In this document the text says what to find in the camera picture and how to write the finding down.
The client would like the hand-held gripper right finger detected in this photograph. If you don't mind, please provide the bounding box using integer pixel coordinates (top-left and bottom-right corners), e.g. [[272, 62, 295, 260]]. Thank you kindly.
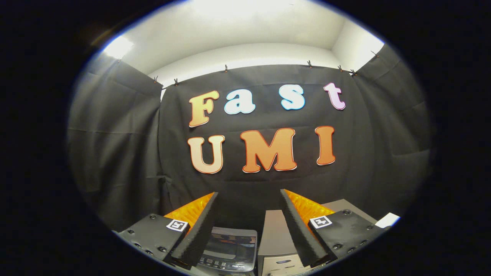
[[279, 189, 387, 269]]

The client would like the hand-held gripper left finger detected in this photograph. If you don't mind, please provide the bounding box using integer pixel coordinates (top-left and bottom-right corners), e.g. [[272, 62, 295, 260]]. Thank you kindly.
[[112, 192, 220, 269]]

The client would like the grey washing machine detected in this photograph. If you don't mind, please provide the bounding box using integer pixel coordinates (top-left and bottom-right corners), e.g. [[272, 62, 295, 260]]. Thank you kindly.
[[195, 226, 259, 275]]

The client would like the grey cabinet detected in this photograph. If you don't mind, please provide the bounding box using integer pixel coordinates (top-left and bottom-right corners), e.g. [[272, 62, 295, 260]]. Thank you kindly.
[[257, 199, 379, 276]]

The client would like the white board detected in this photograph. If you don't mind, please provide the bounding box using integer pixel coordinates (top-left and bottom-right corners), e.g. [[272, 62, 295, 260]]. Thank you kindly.
[[375, 212, 400, 229]]

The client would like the black backdrop cloth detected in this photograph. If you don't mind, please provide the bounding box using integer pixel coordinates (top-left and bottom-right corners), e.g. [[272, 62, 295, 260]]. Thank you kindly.
[[67, 44, 434, 232]]

